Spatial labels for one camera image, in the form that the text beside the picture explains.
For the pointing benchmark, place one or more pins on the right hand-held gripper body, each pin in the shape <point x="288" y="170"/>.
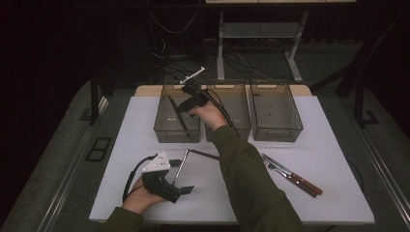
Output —
<point x="198" y="98"/>

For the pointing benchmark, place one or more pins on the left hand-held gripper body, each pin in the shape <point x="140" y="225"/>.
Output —
<point x="159" y="185"/>

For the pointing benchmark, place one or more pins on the thin metal rod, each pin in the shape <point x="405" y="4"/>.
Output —
<point x="180" y="166"/>

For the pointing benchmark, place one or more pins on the black chopstick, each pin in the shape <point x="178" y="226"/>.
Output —
<point x="180" y="115"/>

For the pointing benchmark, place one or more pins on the translucent grey storage bin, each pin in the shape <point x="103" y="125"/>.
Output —
<point x="240" y="109"/>
<point x="275" y="112"/>
<point x="167" y="129"/>

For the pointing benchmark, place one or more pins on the brown wooden chopstick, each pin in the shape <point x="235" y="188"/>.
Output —
<point x="203" y="153"/>
<point x="206" y="156"/>

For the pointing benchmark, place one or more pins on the person's right hand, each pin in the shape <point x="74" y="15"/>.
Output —
<point x="212" y="116"/>

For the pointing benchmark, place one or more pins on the person's left hand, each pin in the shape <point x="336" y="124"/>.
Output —
<point x="138" y="199"/>

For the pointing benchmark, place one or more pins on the black metal stand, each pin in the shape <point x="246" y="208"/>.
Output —
<point x="94" y="103"/>
<point x="359" y="103"/>

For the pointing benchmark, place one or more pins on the white table mat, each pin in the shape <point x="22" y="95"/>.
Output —
<point x="322" y="145"/>

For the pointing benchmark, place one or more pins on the white metal desk frame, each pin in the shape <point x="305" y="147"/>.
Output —
<point x="220" y="48"/>

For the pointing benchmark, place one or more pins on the black rectangular floor frame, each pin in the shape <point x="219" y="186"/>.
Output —
<point x="93" y="154"/>

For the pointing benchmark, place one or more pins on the metal floor rail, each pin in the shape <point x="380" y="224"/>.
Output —
<point x="386" y="180"/>
<point x="71" y="167"/>

